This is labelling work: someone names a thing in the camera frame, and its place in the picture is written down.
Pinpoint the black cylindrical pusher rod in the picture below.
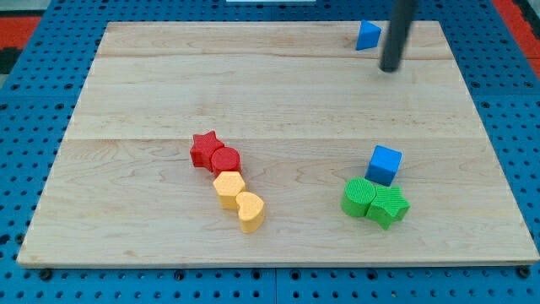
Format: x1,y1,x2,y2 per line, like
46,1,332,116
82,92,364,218
379,0,418,73

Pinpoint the blue triangle block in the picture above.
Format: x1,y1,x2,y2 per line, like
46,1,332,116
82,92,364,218
355,20,381,51

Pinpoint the blue cube block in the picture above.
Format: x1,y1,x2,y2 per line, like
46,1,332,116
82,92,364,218
365,145,402,187

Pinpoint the light wooden board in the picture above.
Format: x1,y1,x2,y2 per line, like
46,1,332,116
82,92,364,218
18,21,539,269

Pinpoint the green cylinder block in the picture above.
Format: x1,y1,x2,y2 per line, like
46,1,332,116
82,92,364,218
341,177,376,218

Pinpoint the green star block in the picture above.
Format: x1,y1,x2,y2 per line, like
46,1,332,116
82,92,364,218
366,185,410,230

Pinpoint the red cylinder block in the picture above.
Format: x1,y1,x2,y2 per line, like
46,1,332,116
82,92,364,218
211,147,241,177

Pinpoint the red star block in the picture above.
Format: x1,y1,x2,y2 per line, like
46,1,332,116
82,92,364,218
190,130,224,172

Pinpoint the yellow hexagon block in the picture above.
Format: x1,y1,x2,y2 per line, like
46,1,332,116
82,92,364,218
213,171,246,209

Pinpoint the yellow heart block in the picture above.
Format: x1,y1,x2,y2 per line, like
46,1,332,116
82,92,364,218
235,192,265,233

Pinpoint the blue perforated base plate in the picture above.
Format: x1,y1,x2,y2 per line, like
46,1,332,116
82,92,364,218
1,1,539,303

